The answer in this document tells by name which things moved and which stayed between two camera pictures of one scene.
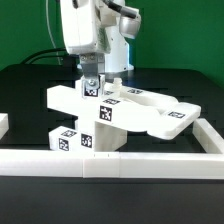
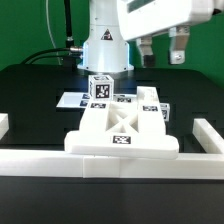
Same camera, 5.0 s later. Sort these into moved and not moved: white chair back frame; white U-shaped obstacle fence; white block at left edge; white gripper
Moved: white gripper; white chair back frame
Not moved: white block at left edge; white U-shaped obstacle fence
